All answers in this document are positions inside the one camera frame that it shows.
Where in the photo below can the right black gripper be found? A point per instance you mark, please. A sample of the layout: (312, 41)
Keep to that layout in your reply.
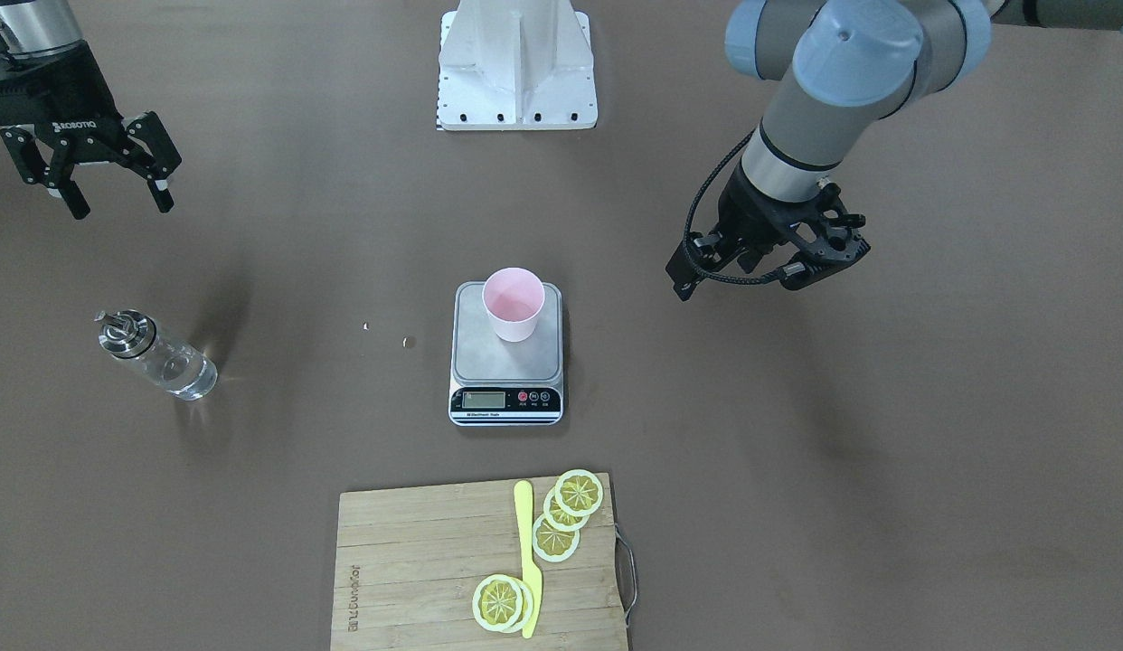
(71, 129)

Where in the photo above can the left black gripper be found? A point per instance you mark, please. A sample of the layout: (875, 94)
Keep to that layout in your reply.
(745, 214)

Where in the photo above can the clear glass sauce bottle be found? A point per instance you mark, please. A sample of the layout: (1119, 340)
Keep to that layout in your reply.
(168, 361)

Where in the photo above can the pink plastic cup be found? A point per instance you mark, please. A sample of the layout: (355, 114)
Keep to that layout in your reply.
(513, 299)

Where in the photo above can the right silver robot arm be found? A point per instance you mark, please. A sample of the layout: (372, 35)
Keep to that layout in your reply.
(37, 28)

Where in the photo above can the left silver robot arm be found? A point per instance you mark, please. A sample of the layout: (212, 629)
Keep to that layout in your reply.
(840, 66)

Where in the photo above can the silver kitchen scale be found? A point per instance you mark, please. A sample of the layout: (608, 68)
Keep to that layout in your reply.
(493, 382)

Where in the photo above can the lemon slice toy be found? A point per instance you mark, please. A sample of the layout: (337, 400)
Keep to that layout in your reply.
(559, 519)
(579, 492)
(503, 604)
(551, 544)

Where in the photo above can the yellow plastic knife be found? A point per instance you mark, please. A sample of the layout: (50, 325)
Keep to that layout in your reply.
(531, 575)

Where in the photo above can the wooden cutting board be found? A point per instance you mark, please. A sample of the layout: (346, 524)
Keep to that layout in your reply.
(408, 559)

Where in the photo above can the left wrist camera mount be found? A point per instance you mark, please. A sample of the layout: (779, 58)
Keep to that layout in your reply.
(828, 238)

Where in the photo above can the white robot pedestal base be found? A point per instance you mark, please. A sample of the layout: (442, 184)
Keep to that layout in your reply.
(516, 66)

